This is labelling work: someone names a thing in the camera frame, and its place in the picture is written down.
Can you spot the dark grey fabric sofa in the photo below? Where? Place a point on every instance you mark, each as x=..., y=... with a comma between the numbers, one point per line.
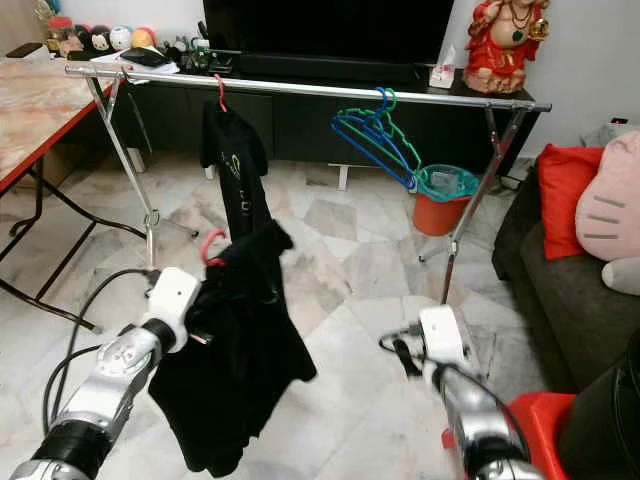
x=560, y=310

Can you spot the black soundbar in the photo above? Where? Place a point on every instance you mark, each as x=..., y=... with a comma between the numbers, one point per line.
x=330, y=67

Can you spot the gold trophy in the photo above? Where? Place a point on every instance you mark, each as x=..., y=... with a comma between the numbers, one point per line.
x=45, y=10

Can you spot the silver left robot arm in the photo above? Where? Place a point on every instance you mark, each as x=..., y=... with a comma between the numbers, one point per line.
x=110, y=385

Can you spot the pink cat face pillow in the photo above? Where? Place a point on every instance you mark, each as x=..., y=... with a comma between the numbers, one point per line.
x=610, y=205

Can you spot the white lace covered side table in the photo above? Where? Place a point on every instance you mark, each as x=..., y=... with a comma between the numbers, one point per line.
x=610, y=132

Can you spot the black flat screen television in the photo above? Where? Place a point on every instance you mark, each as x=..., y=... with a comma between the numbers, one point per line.
x=330, y=28

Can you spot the clear jar red lid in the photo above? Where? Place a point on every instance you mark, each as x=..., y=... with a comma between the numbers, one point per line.
x=61, y=37

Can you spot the pink marble dining table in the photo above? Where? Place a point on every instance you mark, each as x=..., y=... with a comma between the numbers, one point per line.
x=40, y=110

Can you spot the small grey toy figure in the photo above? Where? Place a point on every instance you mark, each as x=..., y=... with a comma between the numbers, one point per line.
x=175, y=47

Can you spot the black tee green print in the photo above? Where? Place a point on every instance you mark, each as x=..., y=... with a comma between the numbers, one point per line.
x=235, y=165

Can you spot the red plastic stool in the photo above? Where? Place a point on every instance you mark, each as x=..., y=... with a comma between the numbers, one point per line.
x=545, y=420

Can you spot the blue plastic hanger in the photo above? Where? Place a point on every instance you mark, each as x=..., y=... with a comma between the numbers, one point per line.
x=365, y=145

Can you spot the orange round toy figure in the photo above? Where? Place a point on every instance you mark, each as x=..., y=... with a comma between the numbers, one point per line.
x=143, y=38

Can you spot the white round toy figure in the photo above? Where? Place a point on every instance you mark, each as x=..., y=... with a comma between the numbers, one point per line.
x=121, y=38

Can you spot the black pouch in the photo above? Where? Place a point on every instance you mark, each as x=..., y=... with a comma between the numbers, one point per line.
x=145, y=56

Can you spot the black round toy figure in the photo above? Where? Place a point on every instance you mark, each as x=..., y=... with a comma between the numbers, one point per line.
x=98, y=40

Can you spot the white paper stack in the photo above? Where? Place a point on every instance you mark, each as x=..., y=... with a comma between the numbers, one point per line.
x=165, y=65

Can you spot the green white mug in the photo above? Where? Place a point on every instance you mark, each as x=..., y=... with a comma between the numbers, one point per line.
x=200, y=46

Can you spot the red cushion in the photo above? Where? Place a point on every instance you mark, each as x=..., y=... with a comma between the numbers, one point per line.
x=565, y=195

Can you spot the orange bin teal liner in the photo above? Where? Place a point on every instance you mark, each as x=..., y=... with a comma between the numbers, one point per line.
x=435, y=212

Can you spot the black television cabinet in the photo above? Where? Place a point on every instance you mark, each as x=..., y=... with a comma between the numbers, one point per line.
x=310, y=125

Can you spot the red laughing Buddha statue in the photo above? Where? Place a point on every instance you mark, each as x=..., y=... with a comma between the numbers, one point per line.
x=505, y=45

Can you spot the white tissue pack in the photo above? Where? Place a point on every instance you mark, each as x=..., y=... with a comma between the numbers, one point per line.
x=442, y=72

